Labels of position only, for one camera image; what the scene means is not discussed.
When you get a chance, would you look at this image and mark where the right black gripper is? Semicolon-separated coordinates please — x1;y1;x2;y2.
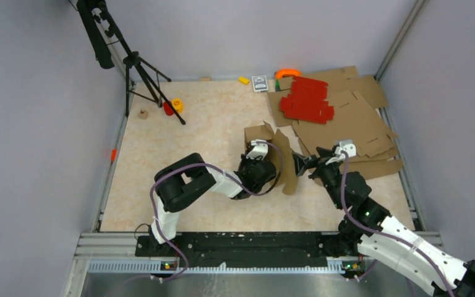
292;147;344;209

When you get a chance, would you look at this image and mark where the brown cardboard box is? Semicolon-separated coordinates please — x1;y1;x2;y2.
244;121;298;196

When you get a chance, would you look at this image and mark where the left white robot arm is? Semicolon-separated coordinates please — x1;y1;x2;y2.
149;153;277;256

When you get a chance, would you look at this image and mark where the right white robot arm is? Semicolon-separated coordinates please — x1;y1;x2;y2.
293;150;475;296

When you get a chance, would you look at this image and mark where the red cardboard box blank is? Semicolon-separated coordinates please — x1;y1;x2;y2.
280;77;335;124

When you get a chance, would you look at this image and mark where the stack of brown cardboard blanks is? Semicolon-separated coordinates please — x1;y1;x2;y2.
267;66;403;179

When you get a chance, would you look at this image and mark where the playing card deck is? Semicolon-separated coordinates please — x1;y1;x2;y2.
251;75;268;93

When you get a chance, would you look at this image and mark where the yellow block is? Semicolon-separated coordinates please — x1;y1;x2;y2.
238;76;250;85

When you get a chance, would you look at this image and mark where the yellow and red toy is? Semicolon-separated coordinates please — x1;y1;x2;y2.
163;98;184;116

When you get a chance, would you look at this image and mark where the small wooden block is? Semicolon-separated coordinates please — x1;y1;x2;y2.
137;110;148;119

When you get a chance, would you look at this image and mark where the small orange clip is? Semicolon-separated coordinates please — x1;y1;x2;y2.
110;149;118;163

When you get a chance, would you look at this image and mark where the black tripod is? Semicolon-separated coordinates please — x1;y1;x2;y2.
75;0;186;125

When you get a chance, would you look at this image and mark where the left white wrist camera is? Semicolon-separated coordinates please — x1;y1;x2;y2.
246;139;268;161

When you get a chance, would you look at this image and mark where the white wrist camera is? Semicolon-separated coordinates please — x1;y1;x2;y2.
325;139;357;165
246;139;268;161

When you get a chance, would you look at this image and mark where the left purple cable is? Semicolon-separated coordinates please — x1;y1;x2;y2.
149;140;284;283

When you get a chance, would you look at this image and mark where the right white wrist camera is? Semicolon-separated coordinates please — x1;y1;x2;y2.
325;139;357;165

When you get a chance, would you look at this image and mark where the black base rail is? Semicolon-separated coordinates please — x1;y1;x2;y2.
135;231;375;279

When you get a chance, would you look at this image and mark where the orange tape ring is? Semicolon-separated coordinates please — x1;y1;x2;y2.
275;68;303;80

